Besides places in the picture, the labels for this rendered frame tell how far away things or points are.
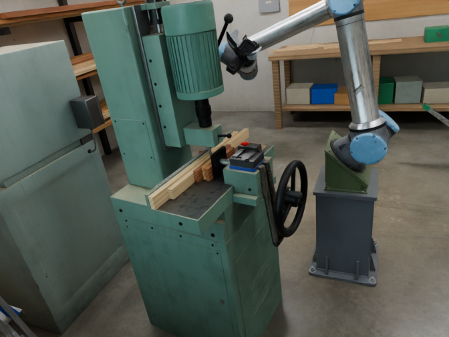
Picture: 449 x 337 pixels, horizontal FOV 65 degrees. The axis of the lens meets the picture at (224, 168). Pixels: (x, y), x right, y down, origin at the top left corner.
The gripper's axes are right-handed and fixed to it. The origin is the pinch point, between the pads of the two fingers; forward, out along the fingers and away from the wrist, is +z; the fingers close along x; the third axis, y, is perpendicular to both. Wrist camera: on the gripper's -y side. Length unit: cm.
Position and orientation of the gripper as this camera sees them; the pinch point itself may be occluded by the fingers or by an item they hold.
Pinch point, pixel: (240, 43)
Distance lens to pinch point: 144.7
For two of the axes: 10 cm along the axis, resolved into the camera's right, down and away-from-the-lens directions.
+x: 7.7, 6.1, -1.5
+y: 6.2, -7.8, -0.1
